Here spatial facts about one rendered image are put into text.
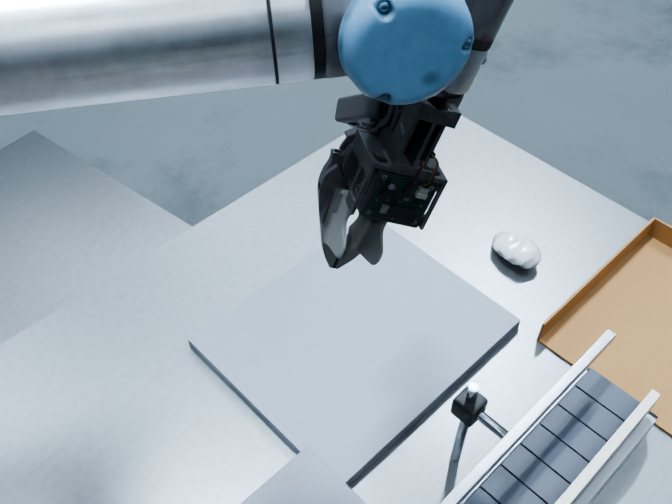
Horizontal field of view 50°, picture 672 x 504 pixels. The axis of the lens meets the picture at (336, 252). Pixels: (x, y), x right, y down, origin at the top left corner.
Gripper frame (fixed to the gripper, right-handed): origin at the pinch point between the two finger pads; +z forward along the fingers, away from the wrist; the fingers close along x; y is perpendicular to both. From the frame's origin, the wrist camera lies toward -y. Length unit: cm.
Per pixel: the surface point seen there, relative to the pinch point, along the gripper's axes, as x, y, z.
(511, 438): 22.5, 11.6, 11.6
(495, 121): 118, -172, 41
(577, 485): 30.8, 15.2, 13.9
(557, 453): 32.6, 9.3, 15.9
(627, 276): 55, -18, 6
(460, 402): 18.0, 7.0, 11.7
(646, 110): 172, -167, 18
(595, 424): 37.9, 6.7, 13.1
